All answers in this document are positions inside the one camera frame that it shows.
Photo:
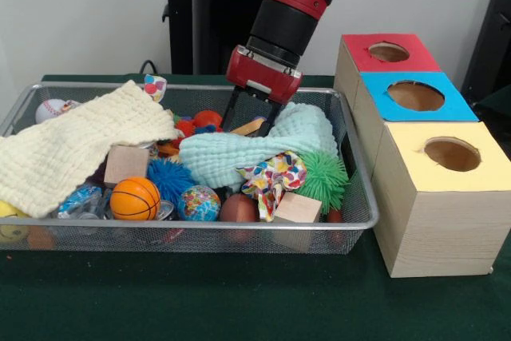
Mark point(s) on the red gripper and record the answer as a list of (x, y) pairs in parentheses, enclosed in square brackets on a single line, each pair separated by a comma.
[(259, 81)]

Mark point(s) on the striped wooden burger toy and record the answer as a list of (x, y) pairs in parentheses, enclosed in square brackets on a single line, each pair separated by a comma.
[(247, 128)]

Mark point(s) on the mint green waffle cloth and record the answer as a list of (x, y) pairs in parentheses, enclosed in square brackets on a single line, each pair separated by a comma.
[(223, 153)]

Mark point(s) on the wooden three-hole box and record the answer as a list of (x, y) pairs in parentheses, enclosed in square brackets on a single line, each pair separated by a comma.
[(439, 229)]

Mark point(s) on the colourful patterned cloth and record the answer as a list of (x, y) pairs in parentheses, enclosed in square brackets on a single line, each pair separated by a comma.
[(275, 175)]

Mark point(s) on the brown football toy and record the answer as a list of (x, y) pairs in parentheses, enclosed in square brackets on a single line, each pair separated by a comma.
[(238, 209)]

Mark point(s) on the green spiky ball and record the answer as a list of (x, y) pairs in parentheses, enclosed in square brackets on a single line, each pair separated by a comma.
[(325, 177)]

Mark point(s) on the plain wooden cube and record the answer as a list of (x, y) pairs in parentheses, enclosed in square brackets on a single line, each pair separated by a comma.
[(297, 207)]

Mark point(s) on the blue spiky ball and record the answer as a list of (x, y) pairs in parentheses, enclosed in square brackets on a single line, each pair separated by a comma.
[(169, 177)]

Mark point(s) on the globe print ball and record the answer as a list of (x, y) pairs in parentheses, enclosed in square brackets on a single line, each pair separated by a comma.
[(198, 203)]

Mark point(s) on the orange basketball toy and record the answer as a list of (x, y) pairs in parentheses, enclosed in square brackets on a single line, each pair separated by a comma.
[(135, 198)]

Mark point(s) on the dark green tablecloth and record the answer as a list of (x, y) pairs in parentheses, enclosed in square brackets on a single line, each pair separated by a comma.
[(497, 101), (239, 301)]

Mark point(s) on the cream waffle cloth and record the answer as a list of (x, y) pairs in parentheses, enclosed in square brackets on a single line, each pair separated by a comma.
[(60, 149)]

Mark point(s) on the black stand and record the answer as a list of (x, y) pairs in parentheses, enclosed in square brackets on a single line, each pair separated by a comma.
[(491, 37)]

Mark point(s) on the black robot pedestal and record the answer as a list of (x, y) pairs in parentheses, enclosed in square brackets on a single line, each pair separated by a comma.
[(179, 17)]

